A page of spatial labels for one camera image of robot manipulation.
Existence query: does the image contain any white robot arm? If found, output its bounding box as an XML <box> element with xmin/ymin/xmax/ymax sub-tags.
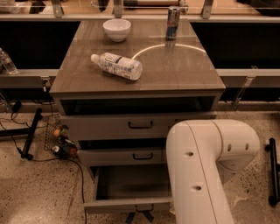
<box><xmin>166</xmin><ymin>120</ymin><xmax>260</xmax><ymax>224</ymax></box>

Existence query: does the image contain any clear plastic water bottle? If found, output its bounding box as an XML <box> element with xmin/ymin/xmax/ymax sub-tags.
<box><xmin>91</xmin><ymin>52</ymin><xmax>143</xmax><ymax>81</ymax></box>

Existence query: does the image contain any black stand leg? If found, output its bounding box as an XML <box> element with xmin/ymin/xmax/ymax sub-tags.
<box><xmin>265</xmin><ymin>138</ymin><xmax>280</xmax><ymax>207</ymax></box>
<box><xmin>0</xmin><ymin>108</ymin><xmax>43</xmax><ymax>160</ymax></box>

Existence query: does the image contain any grey middle drawer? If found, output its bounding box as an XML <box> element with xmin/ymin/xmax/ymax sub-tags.
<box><xmin>78</xmin><ymin>137</ymin><xmax>166</xmax><ymax>166</ymax></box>

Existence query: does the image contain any grey top drawer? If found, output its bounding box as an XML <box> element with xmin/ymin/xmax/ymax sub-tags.
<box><xmin>60</xmin><ymin>112</ymin><xmax>216</xmax><ymax>141</ymax></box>

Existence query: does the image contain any grey drawer cabinet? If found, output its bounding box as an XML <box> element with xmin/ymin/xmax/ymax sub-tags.
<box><xmin>48</xmin><ymin>18</ymin><xmax>227</xmax><ymax>176</ymax></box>

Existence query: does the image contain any grey bottom drawer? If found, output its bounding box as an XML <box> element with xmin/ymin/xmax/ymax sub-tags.
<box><xmin>84</xmin><ymin>164</ymin><xmax>172</xmax><ymax>214</ymax></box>

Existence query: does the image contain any metal rail frame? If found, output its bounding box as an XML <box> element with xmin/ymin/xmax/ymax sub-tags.
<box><xmin>0</xmin><ymin>0</ymin><xmax>280</xmax><ymax>112</ymax></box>

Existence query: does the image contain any black floor cable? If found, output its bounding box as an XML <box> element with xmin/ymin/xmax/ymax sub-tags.
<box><xmin>0</xmin><ymin>100</ymin><xmax>88</xmax><ymax>224</ymax></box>

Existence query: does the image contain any black stand leg right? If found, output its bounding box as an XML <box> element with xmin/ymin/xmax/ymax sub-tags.
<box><xmin>265</xmin><ymin>138</ymin><xmax>280</xmax><ymax>207</ymax></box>

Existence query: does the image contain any grey drawer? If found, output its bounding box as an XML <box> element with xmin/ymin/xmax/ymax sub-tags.
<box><xmin>60</xmin><ymin>112</ymin><xmax>216</xmax><ymax>141</ymax></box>
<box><xmin>78</xmin><ymin>137</ymin><xmax>166</xmax><ymax>166</ymax></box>
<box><xmin>84</xmin><ymin>164</ymin><xmax>172</xmax><ymax>214</ymax></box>

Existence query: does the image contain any clear bottle at left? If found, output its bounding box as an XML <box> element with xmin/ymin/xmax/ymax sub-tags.
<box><xmin>0</xmin><ymin>48</ymin><xmax>18</xmax><ymax>74</ymax></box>

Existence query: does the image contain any black stand leg left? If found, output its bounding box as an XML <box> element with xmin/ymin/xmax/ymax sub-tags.
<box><xmin>0</xmin><ymin>108</ymin><xmax>43</xmax><ymax>160</ymax></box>

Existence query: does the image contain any blue silver drink can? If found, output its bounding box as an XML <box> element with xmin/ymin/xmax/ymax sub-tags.
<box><xmin>165</xmin><ymin>6</ymin><xmax>180</xmax><ymax>40</ymax></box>

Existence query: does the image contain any wire basket with fruit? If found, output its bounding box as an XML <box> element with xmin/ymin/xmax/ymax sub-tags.
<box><xmin>44</xmin><ymin>114</ymin><xmax>78</xmax><ymax>159</ymax></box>

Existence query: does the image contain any white ceramic bowl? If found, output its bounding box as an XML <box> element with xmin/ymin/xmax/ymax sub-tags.
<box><xmin>102</xmin><ymin>18</ymin><xmax>131</xmax><ymax>42</ymax></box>

